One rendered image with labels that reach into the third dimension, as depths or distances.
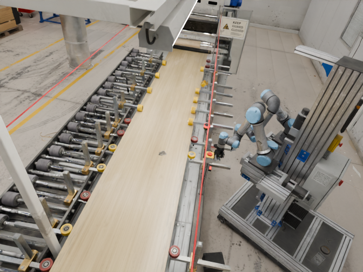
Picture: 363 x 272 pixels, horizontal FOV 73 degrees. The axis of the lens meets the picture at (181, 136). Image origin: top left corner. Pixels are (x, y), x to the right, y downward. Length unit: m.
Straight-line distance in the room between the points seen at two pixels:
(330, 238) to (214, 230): 1.26
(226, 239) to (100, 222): 1.55
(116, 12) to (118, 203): 1.62
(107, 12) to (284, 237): 2.77
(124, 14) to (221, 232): 2.69
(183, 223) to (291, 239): 1.29
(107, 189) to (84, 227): 0.36
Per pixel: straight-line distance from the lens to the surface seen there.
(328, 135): 2.24
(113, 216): 2.03
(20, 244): 1.89
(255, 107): 2.00
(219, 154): 2.35
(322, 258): 3.14
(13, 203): 2.44
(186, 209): 2.40
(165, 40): 0.86
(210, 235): 3.03
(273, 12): 11.14
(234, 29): 4.69
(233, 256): 2.98
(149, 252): 1.88
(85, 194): 2.18
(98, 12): 0.75
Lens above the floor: 2.61
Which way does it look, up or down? 40 degrees down
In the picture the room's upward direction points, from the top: 7 degrees clockwise
